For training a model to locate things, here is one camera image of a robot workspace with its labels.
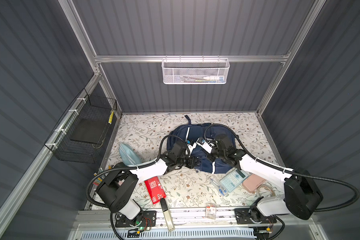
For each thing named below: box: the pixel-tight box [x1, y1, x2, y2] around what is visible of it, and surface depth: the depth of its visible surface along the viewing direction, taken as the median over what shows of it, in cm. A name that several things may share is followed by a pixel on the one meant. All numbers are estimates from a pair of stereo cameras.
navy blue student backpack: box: [166, 115, 238, 174], surface depth 84 cm
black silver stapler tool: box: [160, 198, 175, 232], surface depth 73 cm
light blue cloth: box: [119, 142, 141, 166], surface depth 93 cm
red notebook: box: [144, 176, 167, 204], surface depth 86 cm
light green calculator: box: [219, 168, 249, 193], surface depth 86 cm
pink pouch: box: [242, 174, 267, 193], surface depth 83 cm
